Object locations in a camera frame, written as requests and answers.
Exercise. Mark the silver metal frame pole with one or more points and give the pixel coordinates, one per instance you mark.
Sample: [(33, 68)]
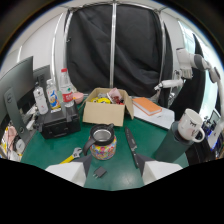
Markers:
[(113, 45)]

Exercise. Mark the white bottle with dark label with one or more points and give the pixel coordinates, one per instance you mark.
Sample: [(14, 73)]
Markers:
[(40, 100)]

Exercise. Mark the yellow adjustable wrench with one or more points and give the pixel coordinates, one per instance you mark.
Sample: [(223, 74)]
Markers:
[(72, 156)]

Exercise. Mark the black computer monitor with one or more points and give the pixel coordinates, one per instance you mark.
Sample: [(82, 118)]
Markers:
[(15, 90)]

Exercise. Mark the white mug with eyelash print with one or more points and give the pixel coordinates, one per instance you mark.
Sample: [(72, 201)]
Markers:
[(191, 126)]

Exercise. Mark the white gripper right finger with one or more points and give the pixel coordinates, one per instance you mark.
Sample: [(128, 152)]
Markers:
[(159, 170)]

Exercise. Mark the red label water bottle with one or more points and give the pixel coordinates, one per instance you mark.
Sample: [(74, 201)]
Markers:
[(66, 88)]

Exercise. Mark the open cardboard box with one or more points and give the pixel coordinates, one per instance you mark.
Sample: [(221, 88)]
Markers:
[(105, 111)]

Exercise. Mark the colourful speckled kettle black lid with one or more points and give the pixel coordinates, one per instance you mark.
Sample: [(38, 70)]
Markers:
[(101, 142)]

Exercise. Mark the small black power adapter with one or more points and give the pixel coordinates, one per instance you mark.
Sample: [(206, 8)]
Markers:
[(99, 172)]

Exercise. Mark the pink packet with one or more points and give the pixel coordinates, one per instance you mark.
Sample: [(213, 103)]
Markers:
[(115, 95)]

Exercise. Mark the black curtain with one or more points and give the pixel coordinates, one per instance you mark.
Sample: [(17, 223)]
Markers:
[(115, 46)]

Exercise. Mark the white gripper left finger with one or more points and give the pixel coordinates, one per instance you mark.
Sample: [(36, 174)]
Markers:
[(68, 171)]

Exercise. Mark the orange book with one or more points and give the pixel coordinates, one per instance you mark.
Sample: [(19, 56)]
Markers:
[(146, 105)]

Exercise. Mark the yellow label drink bottle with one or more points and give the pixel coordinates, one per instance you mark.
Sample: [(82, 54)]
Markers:
[(52, 95)]

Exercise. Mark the black equipment box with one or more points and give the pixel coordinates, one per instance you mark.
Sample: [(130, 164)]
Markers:
[(58, 122)]

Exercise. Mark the white paper sheets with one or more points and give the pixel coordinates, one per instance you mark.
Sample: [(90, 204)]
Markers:
[(159, 117)]

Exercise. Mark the black kitchen knife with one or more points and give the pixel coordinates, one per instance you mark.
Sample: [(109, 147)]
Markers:
[(131, 145)]

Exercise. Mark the yellow toy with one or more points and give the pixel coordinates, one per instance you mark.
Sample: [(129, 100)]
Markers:
[(100, 100)]

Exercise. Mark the pink bowl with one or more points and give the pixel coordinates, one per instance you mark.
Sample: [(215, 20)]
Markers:
[(78, 97)]

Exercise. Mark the dark green cylinder stand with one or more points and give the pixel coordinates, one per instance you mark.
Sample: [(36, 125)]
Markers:
[(171, 144)]

